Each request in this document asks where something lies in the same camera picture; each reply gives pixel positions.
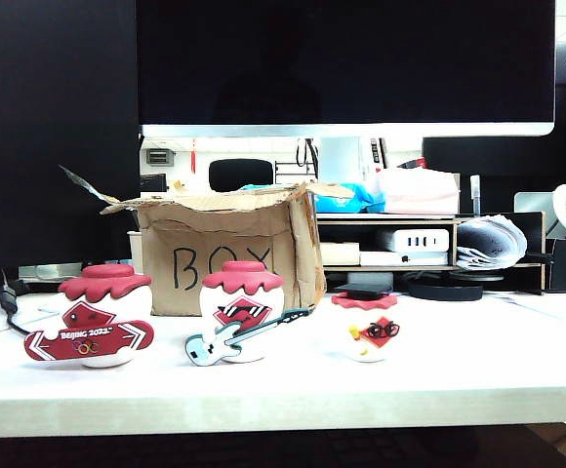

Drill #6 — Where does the jar doll with red snowboard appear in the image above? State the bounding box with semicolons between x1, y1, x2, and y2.
22;262;156;370

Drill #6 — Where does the black USB-C adapter cable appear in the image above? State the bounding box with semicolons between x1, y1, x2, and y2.
0;265;33;337

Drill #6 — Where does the large silver-framed computer monitor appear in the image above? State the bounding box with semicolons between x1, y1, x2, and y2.
135;0;556;138

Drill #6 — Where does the white power strip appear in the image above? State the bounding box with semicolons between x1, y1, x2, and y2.
375;227;451;254

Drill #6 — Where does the pink white tissue pack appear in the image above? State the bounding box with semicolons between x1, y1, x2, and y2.
373;168;462;215

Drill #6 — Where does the cream small box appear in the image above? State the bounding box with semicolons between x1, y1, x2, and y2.
319;242;361;267

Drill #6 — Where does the small jar doll graduation cap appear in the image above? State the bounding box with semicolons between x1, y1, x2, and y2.
330;281;402;365

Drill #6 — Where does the wooden desk shelf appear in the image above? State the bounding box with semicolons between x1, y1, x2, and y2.
315;210;546;284

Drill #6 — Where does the black office chair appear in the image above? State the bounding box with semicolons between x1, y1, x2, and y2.
208;158;275;194

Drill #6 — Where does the cardboard box marked BOX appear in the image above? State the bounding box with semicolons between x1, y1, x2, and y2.
58;164;328;317

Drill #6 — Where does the jar doll with blue guitar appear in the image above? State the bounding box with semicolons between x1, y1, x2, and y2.
183;259;308;367

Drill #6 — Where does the black computer monitor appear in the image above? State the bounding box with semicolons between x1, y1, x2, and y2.
0;0;142;301

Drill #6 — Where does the rolled stack of papers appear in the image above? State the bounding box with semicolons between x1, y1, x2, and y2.
456;216;529;272

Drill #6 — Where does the blue wet wipes pack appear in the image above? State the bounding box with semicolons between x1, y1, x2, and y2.
241;180;386;214

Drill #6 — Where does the flat white box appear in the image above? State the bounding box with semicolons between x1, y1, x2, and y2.
359;251;450;268

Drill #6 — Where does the black desk stand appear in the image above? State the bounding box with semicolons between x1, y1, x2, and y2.
546;237;566;293

